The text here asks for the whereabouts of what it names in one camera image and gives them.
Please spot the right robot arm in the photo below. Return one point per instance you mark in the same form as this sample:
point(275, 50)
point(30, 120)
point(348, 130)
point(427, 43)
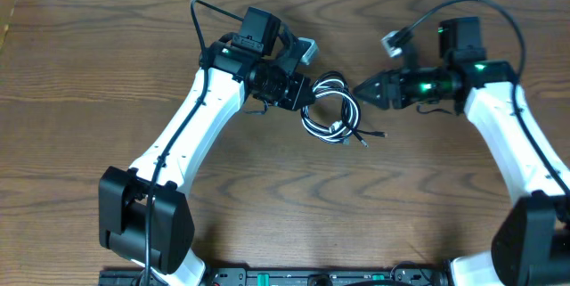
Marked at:
point(532, 245)

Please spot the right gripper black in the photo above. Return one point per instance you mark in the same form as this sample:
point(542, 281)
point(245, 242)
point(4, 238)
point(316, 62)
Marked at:
point(393, 88)

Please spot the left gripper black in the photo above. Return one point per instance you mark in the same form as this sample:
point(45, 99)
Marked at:
point(293, 91)

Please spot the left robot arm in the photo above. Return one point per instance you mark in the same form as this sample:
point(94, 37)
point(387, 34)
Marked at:
point(144, 214)

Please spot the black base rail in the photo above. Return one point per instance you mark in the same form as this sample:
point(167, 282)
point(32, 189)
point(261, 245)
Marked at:
point(403, 275)

